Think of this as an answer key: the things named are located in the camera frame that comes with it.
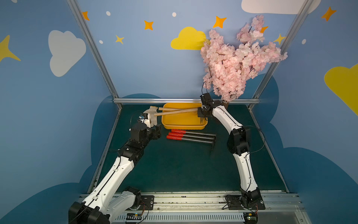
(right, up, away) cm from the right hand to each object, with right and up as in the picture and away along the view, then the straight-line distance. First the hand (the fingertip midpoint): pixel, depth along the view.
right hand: (202, 112), depth 103 cm
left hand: (-31, -8, -25) cm, 41 cm away
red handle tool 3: (-20, -19, -2) cm, 27 cm away
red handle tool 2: (-22, -16, -2) cm, 28 cm away
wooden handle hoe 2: (-15, +1, -1) cm, 15 cm away
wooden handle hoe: (-29, +3, +5) cm, 29 cm away
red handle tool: (-11, -15, -1) cm, 19 cm away
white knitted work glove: (-36, -2, -5) cm, 37 cm away
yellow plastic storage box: (-14, -7, +8) cm, 18 cm away
